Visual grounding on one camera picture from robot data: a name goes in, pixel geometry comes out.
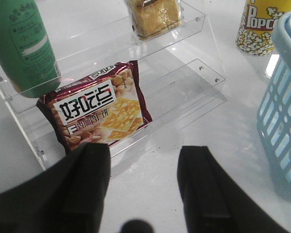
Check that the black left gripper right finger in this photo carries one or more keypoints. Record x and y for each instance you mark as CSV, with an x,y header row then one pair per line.
x,y
212,200

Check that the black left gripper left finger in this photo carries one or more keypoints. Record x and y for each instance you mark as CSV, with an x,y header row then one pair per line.
x,y
66,198

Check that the packaged bread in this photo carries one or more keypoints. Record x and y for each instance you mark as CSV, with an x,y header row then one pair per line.
x,y
151,18

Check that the light blue plastic basket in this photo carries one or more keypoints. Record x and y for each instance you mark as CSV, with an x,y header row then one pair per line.
x,y
274,114

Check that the maroon almond biscuit packet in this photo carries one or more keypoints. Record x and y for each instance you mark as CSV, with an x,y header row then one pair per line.
x,y
103,107

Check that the green plastic drink bottle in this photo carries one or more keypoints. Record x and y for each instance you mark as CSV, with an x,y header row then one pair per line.
x,y
26,55

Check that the yellow popcorn paper cup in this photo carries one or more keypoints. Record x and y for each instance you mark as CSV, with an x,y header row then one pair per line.
x,y
258,20

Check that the clear acrylic display shelf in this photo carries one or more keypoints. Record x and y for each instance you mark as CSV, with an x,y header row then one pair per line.
x,y
177,69

